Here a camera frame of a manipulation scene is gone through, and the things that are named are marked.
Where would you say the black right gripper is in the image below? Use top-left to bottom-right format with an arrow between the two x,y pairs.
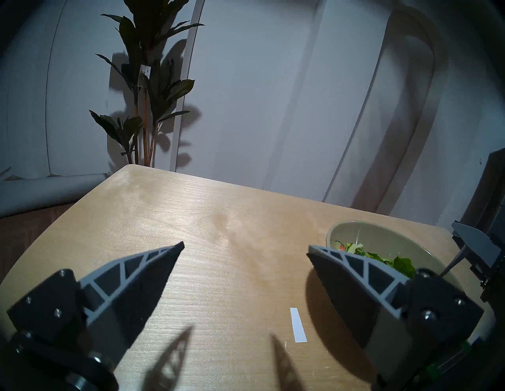
452,221 -> 505,304

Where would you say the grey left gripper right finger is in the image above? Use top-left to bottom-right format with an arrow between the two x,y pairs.
307,244 -> 485,385

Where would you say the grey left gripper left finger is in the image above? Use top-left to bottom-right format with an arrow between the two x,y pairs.
7,241 -> 185,367

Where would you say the green salad with tomato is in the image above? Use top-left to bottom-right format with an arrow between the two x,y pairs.
335,240 -> 417,278

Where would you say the beige ceramic salad bowl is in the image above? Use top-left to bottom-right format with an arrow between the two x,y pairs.
326,221 -> 494,343

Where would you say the white tape strip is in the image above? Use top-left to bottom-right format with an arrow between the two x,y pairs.
290,307 -> 308,343

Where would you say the tall dark green potted plant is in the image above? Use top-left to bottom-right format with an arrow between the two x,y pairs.
89,0 -> 205,168

